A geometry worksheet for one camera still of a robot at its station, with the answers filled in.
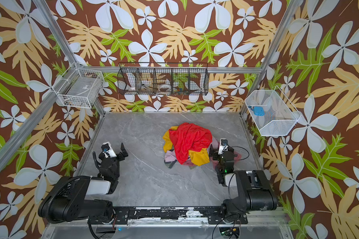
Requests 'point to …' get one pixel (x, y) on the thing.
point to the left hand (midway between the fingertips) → (112, 144)
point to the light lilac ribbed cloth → (170, 161)
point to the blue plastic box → (258, 110)
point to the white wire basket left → (79, 87)
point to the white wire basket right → (271, 111)
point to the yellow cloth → (198, 156)
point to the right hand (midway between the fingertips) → (219, 144)
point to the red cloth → (187, 137)
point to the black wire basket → (163, 78)
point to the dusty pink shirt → (214, 161)
